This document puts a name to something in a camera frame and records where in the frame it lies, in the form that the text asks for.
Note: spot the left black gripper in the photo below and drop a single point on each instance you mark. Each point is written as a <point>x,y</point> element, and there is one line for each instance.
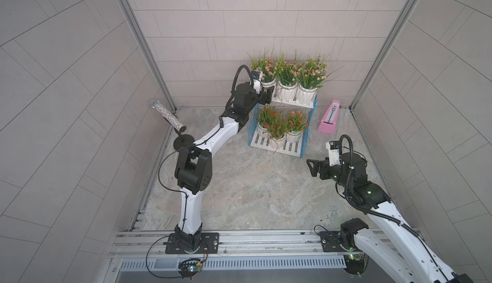
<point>265,97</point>

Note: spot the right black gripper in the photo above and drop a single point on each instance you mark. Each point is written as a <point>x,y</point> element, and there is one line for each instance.
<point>324,165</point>

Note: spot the red flower pot back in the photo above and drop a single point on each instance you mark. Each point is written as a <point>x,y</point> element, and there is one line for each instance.
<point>267,117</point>

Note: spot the red flower pot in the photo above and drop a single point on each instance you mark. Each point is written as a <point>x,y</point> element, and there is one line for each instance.
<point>277,131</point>
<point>297,122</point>
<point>267,117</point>

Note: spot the pink flower pot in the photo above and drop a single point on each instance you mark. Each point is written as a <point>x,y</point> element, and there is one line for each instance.
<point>286,73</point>
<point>311,76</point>
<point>265,63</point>

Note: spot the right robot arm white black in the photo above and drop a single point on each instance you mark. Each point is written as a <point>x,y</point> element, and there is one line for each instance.
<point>411,259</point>

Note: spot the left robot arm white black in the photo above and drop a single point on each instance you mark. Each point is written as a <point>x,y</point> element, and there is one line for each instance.
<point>194,167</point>

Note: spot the blue white two-tier rack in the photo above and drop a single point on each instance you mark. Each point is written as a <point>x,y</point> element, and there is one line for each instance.
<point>292,149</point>

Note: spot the pink metronome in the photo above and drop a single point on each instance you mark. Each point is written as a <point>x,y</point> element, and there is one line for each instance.
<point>328,122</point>

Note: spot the glitter tube on black stand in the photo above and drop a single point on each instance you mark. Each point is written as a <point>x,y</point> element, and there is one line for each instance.
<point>183,140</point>

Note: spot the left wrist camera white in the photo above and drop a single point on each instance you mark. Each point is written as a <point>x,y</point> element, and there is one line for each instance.
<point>256,76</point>

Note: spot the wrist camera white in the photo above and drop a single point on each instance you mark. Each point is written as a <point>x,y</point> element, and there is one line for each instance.
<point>334,152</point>
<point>256,76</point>

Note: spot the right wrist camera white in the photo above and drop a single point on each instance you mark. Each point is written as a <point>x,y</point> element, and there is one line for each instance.
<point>334,152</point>

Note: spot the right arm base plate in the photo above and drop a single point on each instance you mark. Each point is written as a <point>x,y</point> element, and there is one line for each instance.
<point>330,241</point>

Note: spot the right circuit board with cables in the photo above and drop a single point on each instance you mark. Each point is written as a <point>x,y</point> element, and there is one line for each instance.
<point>356,264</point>

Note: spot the circuit board with cables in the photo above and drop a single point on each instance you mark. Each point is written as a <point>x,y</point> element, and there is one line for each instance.
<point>186,269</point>
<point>356,264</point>

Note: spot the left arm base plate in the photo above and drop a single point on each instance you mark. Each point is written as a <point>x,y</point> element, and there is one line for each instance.
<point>209,242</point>

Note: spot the left circuit board with cables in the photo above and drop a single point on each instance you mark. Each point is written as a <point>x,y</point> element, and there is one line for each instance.
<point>186,269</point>

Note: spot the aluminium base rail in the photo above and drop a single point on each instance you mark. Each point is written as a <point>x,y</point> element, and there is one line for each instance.
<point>237,250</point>

